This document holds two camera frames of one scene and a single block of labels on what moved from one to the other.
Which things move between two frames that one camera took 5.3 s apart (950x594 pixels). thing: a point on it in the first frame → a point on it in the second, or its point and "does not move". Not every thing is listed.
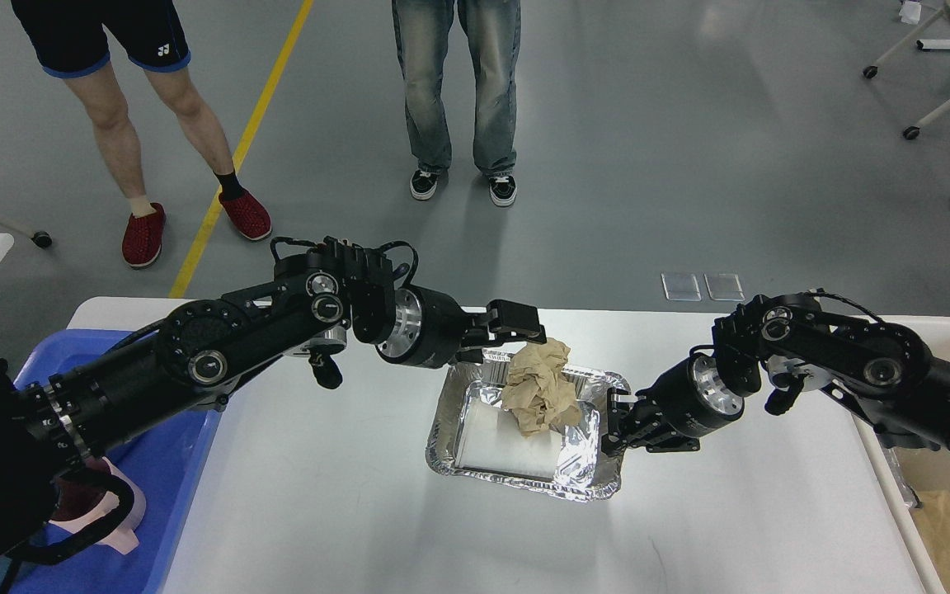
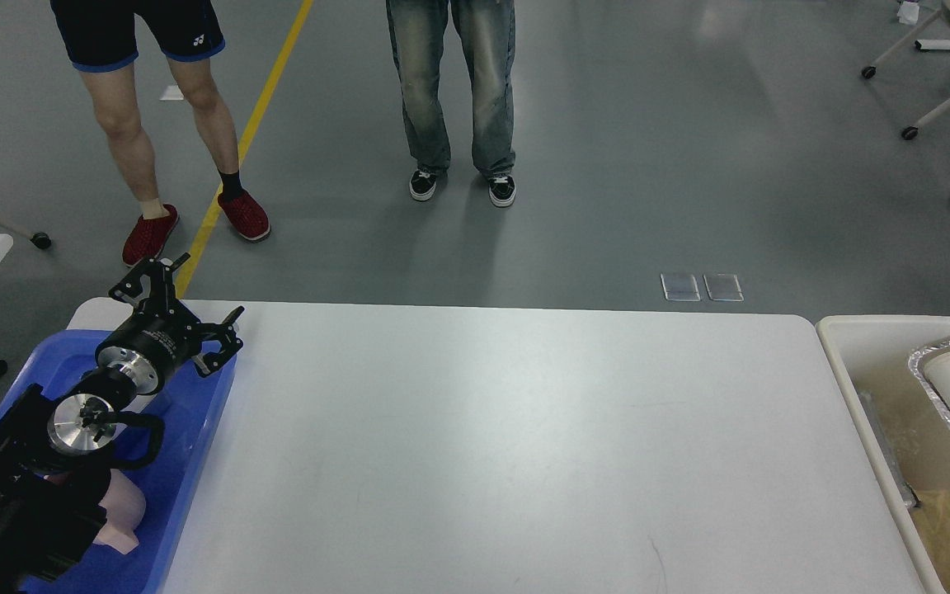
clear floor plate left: (681, 287) does not move
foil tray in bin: (908, 495) does not move
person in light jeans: (424, 30) does not move
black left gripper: (430, 327) → (147, 344)
